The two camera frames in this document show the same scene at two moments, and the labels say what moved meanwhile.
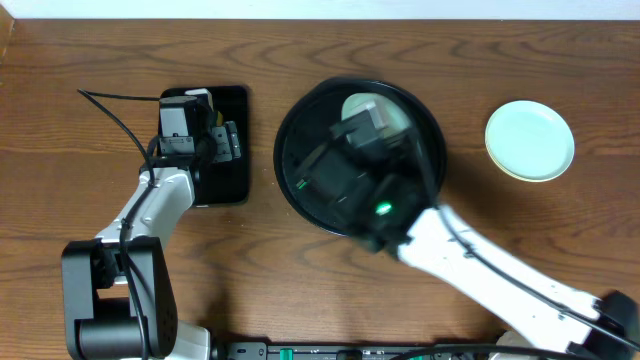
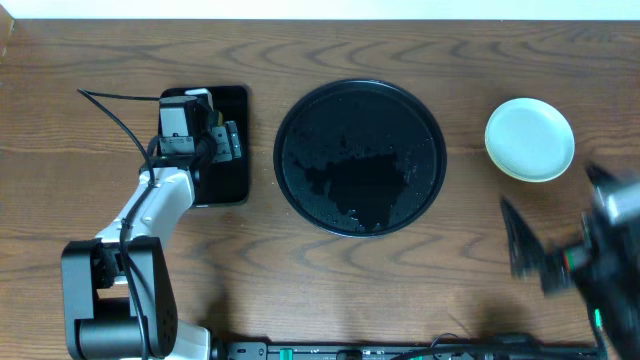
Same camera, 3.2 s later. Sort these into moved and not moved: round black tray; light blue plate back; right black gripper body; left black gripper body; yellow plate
Moved: light blue plate back; right black gripper body
Not moved: yellow plate; round black tray; left black gripper body
